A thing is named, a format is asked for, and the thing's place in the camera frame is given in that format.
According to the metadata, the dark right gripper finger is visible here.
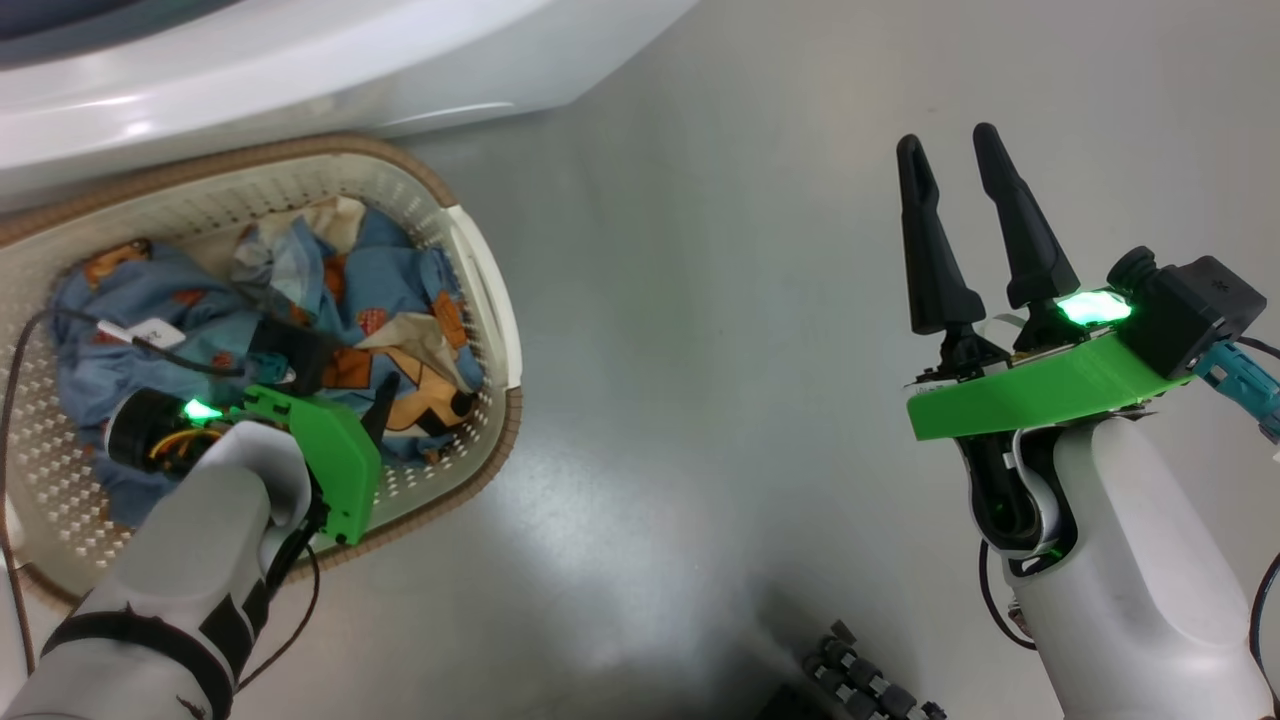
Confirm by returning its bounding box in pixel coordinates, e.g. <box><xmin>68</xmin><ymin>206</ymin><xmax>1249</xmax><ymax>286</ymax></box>
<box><xmin>897</xmin><ymin>133</ymin><xmax>987</xmax><ymax>353</ymax></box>
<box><xmin>972</xmin><ymin>122</ymin><xmax>1082</xmax><ymax>337</ymax></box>

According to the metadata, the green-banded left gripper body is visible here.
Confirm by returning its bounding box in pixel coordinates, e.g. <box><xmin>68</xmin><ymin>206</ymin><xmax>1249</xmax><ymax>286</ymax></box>
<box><xmin>108</xmin><ymin>385</ymin><xmax>383</xmax><ymax>546</ymax></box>

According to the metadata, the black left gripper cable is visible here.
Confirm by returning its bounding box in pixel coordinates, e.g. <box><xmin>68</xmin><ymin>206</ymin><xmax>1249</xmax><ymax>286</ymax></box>
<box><xmin>0</xmin><ymin>305</ymin><xmax>321</xmax><ymax>691</ymax></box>

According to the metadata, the white cable tag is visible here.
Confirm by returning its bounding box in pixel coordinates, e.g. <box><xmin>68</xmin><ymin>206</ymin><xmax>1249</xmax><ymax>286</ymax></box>
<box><xmin>98</xmin><ymin>318</ymin><xmax>188</xmax><ymax>351</ymax></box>

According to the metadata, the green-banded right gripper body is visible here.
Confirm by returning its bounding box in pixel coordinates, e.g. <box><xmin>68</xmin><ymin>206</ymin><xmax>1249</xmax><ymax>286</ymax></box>
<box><xmin>905</xmin><ymin>290</ymin><xmax>1196</xmax><ymax>443</ymax></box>

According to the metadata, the white front-load washing machine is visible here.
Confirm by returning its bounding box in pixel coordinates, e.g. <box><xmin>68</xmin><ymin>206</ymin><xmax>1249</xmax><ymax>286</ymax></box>
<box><xmin>0</xmin><ymin>0</ymin><xmax>701</xmax><ymax>211</ymax></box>

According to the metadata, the grey rubber door gasket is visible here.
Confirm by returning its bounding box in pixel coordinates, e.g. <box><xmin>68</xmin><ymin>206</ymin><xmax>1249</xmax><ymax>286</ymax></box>
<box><xmin>0</xmin><ymin>0</ymin><xmax>241</xmax><ymax>69</ymax></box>

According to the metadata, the teal right camera connector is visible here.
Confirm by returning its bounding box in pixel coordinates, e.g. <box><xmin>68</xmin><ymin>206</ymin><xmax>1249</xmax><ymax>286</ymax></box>
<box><xmin>1195</xmin><ymin>342</ymin><xmax>1280</xmax><ymax>441</ymax></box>

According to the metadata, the cream perforated laundry basket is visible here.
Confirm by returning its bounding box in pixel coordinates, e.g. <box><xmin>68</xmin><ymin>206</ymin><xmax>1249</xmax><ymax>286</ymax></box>
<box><xmin>0</xmin><ymin>133</ymin><xmax>523</xmax><ymax>606</ymax></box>

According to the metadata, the blue bear-print garment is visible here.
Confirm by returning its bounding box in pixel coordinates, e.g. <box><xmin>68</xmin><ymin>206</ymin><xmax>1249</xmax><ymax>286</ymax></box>
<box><xmin>50</xmin><ymin>195</ymin><xmax>491</xmax><ymax>526</ymax></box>

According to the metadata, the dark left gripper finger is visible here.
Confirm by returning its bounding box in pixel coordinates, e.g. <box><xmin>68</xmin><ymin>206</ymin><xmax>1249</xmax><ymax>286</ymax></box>
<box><xmin>362</xmin><ymin>372</ymin><xmax>401</xmax><ymax>448</ymax></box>

